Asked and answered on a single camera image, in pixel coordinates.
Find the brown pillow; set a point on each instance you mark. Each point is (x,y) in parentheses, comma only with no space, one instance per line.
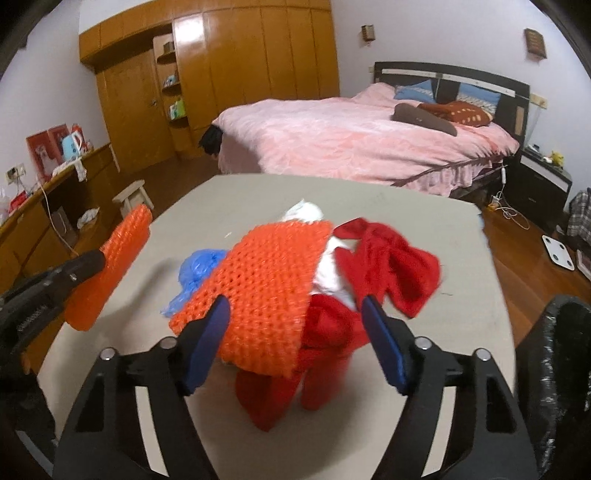
(420,117)

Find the light blue kettle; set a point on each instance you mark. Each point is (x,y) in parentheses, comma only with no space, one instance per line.
(72,146)

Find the blue plastic bag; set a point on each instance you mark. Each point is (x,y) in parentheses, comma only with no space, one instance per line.
(198,267)

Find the small orange foam net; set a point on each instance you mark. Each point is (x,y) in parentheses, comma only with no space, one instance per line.
(124,244)

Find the long wooden sideboard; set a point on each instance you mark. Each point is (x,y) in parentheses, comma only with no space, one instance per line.
(27,235)

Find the blue patterned pillow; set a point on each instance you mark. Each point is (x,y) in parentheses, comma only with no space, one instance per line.
(415,91)
(480,97)

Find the wooden wardrobe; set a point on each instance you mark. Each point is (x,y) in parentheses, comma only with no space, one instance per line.
(254,60)

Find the white crumpled bag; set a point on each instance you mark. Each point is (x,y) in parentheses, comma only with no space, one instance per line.
(87,218)

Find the red photo frame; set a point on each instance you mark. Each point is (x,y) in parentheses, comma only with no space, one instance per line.
(40,157)
(57,141)

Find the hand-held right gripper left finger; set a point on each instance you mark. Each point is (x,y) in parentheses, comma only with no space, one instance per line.
(207,346)

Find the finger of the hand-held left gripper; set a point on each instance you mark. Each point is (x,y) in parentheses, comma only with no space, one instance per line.
(69,274)

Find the dark wooden bed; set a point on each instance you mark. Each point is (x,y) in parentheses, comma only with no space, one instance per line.
(485,87)

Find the white cloth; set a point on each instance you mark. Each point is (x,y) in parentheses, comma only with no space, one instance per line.
(330,277)

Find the bin with black liner bag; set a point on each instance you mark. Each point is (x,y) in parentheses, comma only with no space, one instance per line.
(549,369)

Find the wooden wall lamp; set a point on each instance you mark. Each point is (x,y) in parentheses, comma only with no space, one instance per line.
(368,32)
(535,44)

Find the wall socket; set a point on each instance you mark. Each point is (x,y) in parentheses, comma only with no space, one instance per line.
(539,101)

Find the crumpled white tissue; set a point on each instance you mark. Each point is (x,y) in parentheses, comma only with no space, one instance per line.
(302,211)

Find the large orange foam net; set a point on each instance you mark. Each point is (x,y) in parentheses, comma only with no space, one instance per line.
(268,300)

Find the white scale with brown centre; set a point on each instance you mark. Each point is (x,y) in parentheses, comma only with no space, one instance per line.
(584,265)

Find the red dotted pillow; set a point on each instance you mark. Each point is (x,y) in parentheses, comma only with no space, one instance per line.
(457,113)

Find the yellow plush toy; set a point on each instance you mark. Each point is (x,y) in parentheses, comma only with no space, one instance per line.
(557,158)

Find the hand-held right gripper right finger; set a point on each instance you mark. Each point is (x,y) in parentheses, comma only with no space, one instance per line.
(385,346)

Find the dark nightstand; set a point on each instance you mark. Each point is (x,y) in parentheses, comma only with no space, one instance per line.
(540,194)

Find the green box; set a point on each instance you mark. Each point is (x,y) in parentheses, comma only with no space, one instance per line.
(177,109)

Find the beige table cloth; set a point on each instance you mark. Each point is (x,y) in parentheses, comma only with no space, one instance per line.
(207,217)

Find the small wooden stool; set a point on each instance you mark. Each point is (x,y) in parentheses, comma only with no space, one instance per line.
(131,194)

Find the black cloth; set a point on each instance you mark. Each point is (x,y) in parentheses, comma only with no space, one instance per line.
(211,138)

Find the white bathroom scale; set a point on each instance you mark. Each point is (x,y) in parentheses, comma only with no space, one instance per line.
(558,251)

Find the white power strip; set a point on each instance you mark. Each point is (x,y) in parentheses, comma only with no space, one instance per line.
(495,203)

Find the plaid cloth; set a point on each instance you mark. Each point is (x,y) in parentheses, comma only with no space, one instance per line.
(579,221)

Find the pink blanket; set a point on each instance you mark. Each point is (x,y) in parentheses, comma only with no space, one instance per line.
(332,138)

